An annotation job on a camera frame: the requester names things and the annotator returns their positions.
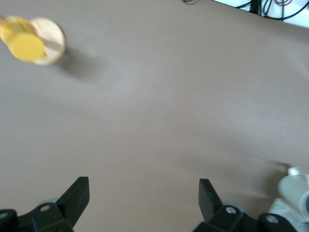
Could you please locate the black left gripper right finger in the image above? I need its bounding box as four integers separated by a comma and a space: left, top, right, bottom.
193, 178, 297, 232

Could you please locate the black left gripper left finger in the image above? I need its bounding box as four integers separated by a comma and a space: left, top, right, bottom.
0, 176, 90, 232

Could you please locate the blue white milk carton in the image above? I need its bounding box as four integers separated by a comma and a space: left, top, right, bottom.
268, 198, 302, 221

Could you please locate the white ribbed mug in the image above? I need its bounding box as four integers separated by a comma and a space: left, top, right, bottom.
277, 166, 309, 221

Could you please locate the yellow plastic cup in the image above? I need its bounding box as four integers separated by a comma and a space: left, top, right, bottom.
0, 15, 48, 64

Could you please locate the brown table cloth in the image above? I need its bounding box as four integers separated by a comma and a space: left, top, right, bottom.
0, 0, 309, 232

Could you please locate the wooden mug stand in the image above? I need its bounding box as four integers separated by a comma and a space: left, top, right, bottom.
30, 17, 67, 66

